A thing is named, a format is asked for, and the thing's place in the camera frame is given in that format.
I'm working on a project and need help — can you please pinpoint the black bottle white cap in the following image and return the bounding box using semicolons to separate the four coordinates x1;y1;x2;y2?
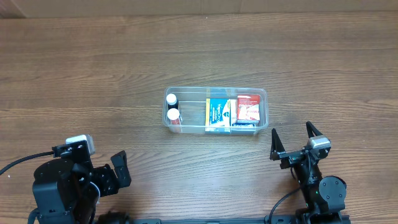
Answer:
166;93;178;110

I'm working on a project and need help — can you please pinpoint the blue yellow VapoDrops box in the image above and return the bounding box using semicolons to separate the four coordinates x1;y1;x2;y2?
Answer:
205;98;231;127

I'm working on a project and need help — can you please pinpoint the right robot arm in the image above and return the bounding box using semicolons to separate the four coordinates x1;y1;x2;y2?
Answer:
264;121;351;224

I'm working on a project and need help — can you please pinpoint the orange tube white cap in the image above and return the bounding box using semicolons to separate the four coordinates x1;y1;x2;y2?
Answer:
167;108;181;125

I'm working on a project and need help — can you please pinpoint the white Hansaplast plaster box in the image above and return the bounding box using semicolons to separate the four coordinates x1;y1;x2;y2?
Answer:
230;99;256;128

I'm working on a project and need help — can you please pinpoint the clear plastic container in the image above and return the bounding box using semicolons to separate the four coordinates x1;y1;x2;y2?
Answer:
163;86;269;134

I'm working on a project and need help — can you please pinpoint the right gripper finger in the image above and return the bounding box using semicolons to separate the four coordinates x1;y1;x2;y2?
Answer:
270;128;285;161
305;121;322;138

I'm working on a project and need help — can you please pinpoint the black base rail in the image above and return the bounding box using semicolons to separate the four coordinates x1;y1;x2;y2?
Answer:
93;212;351;224

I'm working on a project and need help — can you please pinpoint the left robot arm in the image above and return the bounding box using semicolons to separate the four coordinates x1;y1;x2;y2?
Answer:
27;151;131;223

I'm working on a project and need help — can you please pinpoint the red caplet box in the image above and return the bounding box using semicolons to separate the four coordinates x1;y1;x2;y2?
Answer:
237;95;261;124

